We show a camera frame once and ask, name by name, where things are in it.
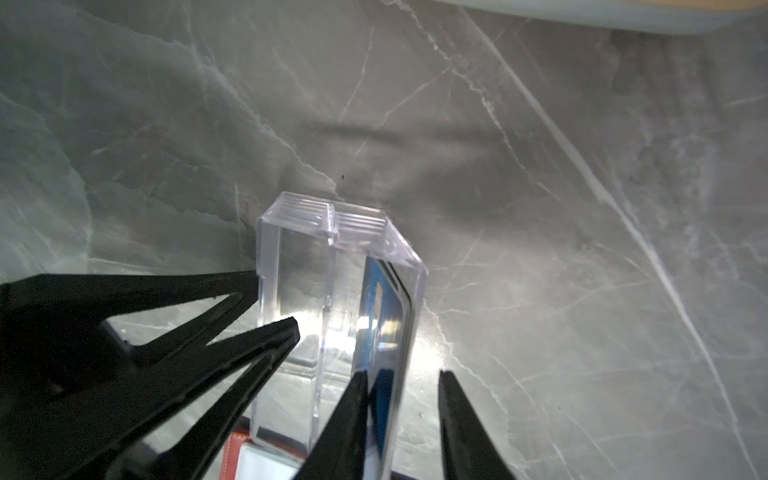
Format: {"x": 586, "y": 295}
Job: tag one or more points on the clear acrylic card stand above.
{"x": 311, "y": 254}

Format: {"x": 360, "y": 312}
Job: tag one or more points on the red leather card holder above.
{"x": 242, "y": 460}

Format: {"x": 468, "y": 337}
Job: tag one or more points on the blue credit card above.
{"x": 384, "y": 316}

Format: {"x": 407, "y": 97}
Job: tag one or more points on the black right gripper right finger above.
{"x": 467, "y": 450}

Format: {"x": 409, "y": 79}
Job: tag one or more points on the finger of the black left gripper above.
{"x": 63, "y": 437}
{"x": 55, "y": 325}

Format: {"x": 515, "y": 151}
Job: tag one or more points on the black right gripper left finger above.
{"x": 340, "y": 450}

